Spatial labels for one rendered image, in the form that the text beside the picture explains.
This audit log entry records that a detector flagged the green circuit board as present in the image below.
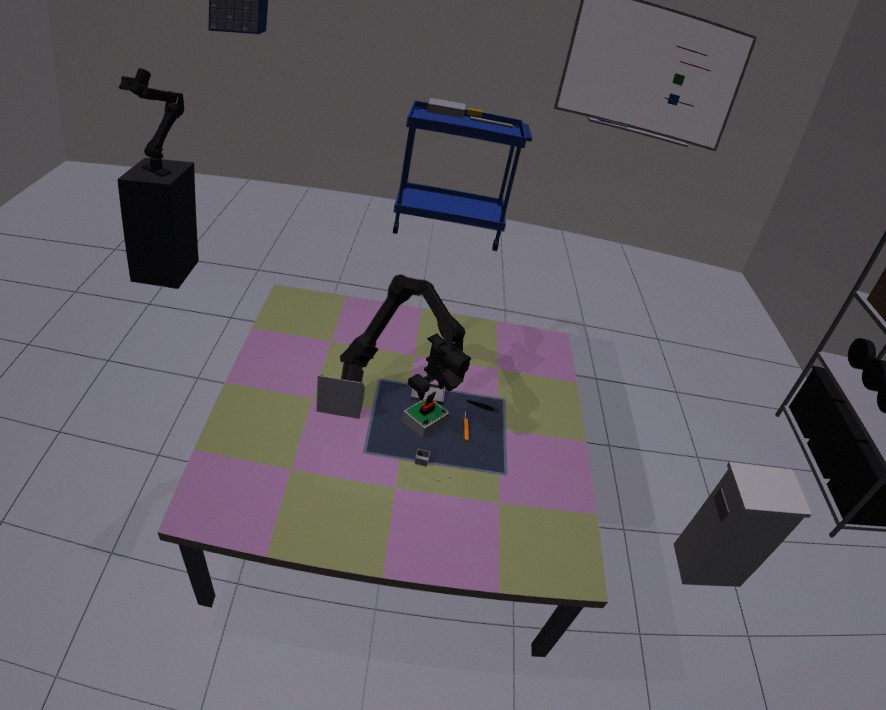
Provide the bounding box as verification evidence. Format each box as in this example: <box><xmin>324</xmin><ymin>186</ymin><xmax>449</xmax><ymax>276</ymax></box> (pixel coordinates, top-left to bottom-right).
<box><xmin>406</xmin><ymin>398</ymin><xmax>447</xmax><ymax>427</ymax></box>

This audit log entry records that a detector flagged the dark blue work mat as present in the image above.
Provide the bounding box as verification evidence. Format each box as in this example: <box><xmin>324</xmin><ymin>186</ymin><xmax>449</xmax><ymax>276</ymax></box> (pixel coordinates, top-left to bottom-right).
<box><xmin>362</xmin><ymin>378</ymin><xmax>508</xmax><ymax>476</ymax></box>

